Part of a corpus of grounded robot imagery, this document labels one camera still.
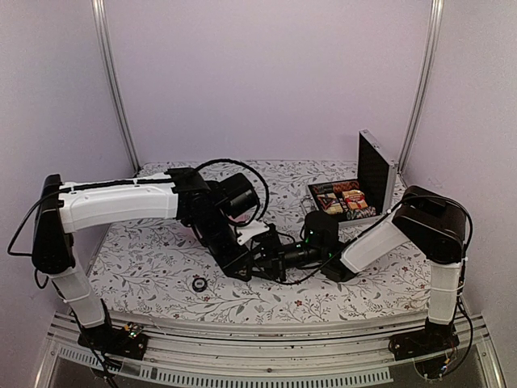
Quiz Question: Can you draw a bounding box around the right aluminium frame post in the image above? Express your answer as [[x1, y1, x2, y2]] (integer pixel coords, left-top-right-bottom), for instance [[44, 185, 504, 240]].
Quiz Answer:
[[398, 0, 444, 175]]

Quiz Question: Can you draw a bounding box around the aluminium frame post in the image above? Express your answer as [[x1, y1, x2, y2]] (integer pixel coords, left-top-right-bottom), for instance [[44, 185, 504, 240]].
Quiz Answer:
[[398, 0, 444, 175], [91, 0, 141, 173]]

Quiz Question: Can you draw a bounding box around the black triangular dealer badge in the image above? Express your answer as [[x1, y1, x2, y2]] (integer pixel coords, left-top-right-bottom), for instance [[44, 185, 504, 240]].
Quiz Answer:
[[317, 193, 337, 210]]

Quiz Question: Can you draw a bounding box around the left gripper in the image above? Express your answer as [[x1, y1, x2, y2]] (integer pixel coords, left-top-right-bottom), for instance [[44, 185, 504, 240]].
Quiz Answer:
[[192, 209, 255, 282]]

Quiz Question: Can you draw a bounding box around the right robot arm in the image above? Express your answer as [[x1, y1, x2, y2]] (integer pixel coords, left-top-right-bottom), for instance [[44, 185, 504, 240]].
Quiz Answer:
[[253, 185, 473, 352]]

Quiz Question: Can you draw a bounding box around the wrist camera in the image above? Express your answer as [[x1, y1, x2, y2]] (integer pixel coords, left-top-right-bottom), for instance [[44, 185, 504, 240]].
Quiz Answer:
[[303, 211, 338, 251], [236, 221, 280, 252]]

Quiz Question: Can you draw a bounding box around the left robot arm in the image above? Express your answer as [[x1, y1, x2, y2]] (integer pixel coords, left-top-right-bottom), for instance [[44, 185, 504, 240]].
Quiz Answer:
[[23, 167, 271, 351]]

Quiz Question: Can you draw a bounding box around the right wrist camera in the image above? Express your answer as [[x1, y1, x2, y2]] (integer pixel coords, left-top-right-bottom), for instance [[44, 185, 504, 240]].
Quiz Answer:
[[303, 211, 338, 251]]

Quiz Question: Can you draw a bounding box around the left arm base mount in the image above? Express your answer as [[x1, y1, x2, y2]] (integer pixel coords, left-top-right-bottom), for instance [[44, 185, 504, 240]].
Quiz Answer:
[[78, 323, 149, 361]]

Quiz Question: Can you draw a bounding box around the row of poker chips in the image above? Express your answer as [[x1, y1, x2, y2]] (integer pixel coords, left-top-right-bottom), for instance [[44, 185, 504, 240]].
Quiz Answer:
[[312, 180, 359, 194]]

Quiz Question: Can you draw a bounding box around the front aluminium rail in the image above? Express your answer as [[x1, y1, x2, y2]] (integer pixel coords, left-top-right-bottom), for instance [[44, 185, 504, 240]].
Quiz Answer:
[[48, 310, 498, 388]]

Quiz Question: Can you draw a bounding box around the red card deck box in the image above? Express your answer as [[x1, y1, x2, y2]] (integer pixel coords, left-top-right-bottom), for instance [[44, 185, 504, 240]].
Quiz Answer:
[[342, 189, 368, 210]]

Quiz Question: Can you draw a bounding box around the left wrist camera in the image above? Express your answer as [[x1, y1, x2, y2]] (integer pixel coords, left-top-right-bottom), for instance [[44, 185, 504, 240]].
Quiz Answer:
[[236, 221, 280, 252]]

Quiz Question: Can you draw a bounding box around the aluminium poker case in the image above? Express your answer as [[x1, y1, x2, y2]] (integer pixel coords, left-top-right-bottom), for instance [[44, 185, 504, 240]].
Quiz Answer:
[[301, 129, 397, 229]]

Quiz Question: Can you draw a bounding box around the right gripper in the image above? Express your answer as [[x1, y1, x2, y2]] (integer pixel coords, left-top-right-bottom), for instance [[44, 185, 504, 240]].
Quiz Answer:
[[252, 241, 326, 283]]

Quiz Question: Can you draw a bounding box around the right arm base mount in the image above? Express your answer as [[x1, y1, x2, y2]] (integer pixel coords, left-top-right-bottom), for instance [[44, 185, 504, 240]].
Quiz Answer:
[[388, 329, 460, 380]]

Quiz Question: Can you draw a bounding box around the left aluminium frame post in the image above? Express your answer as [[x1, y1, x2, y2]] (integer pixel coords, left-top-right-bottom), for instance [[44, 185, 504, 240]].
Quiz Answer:
[[91, 0, 141, 173]]

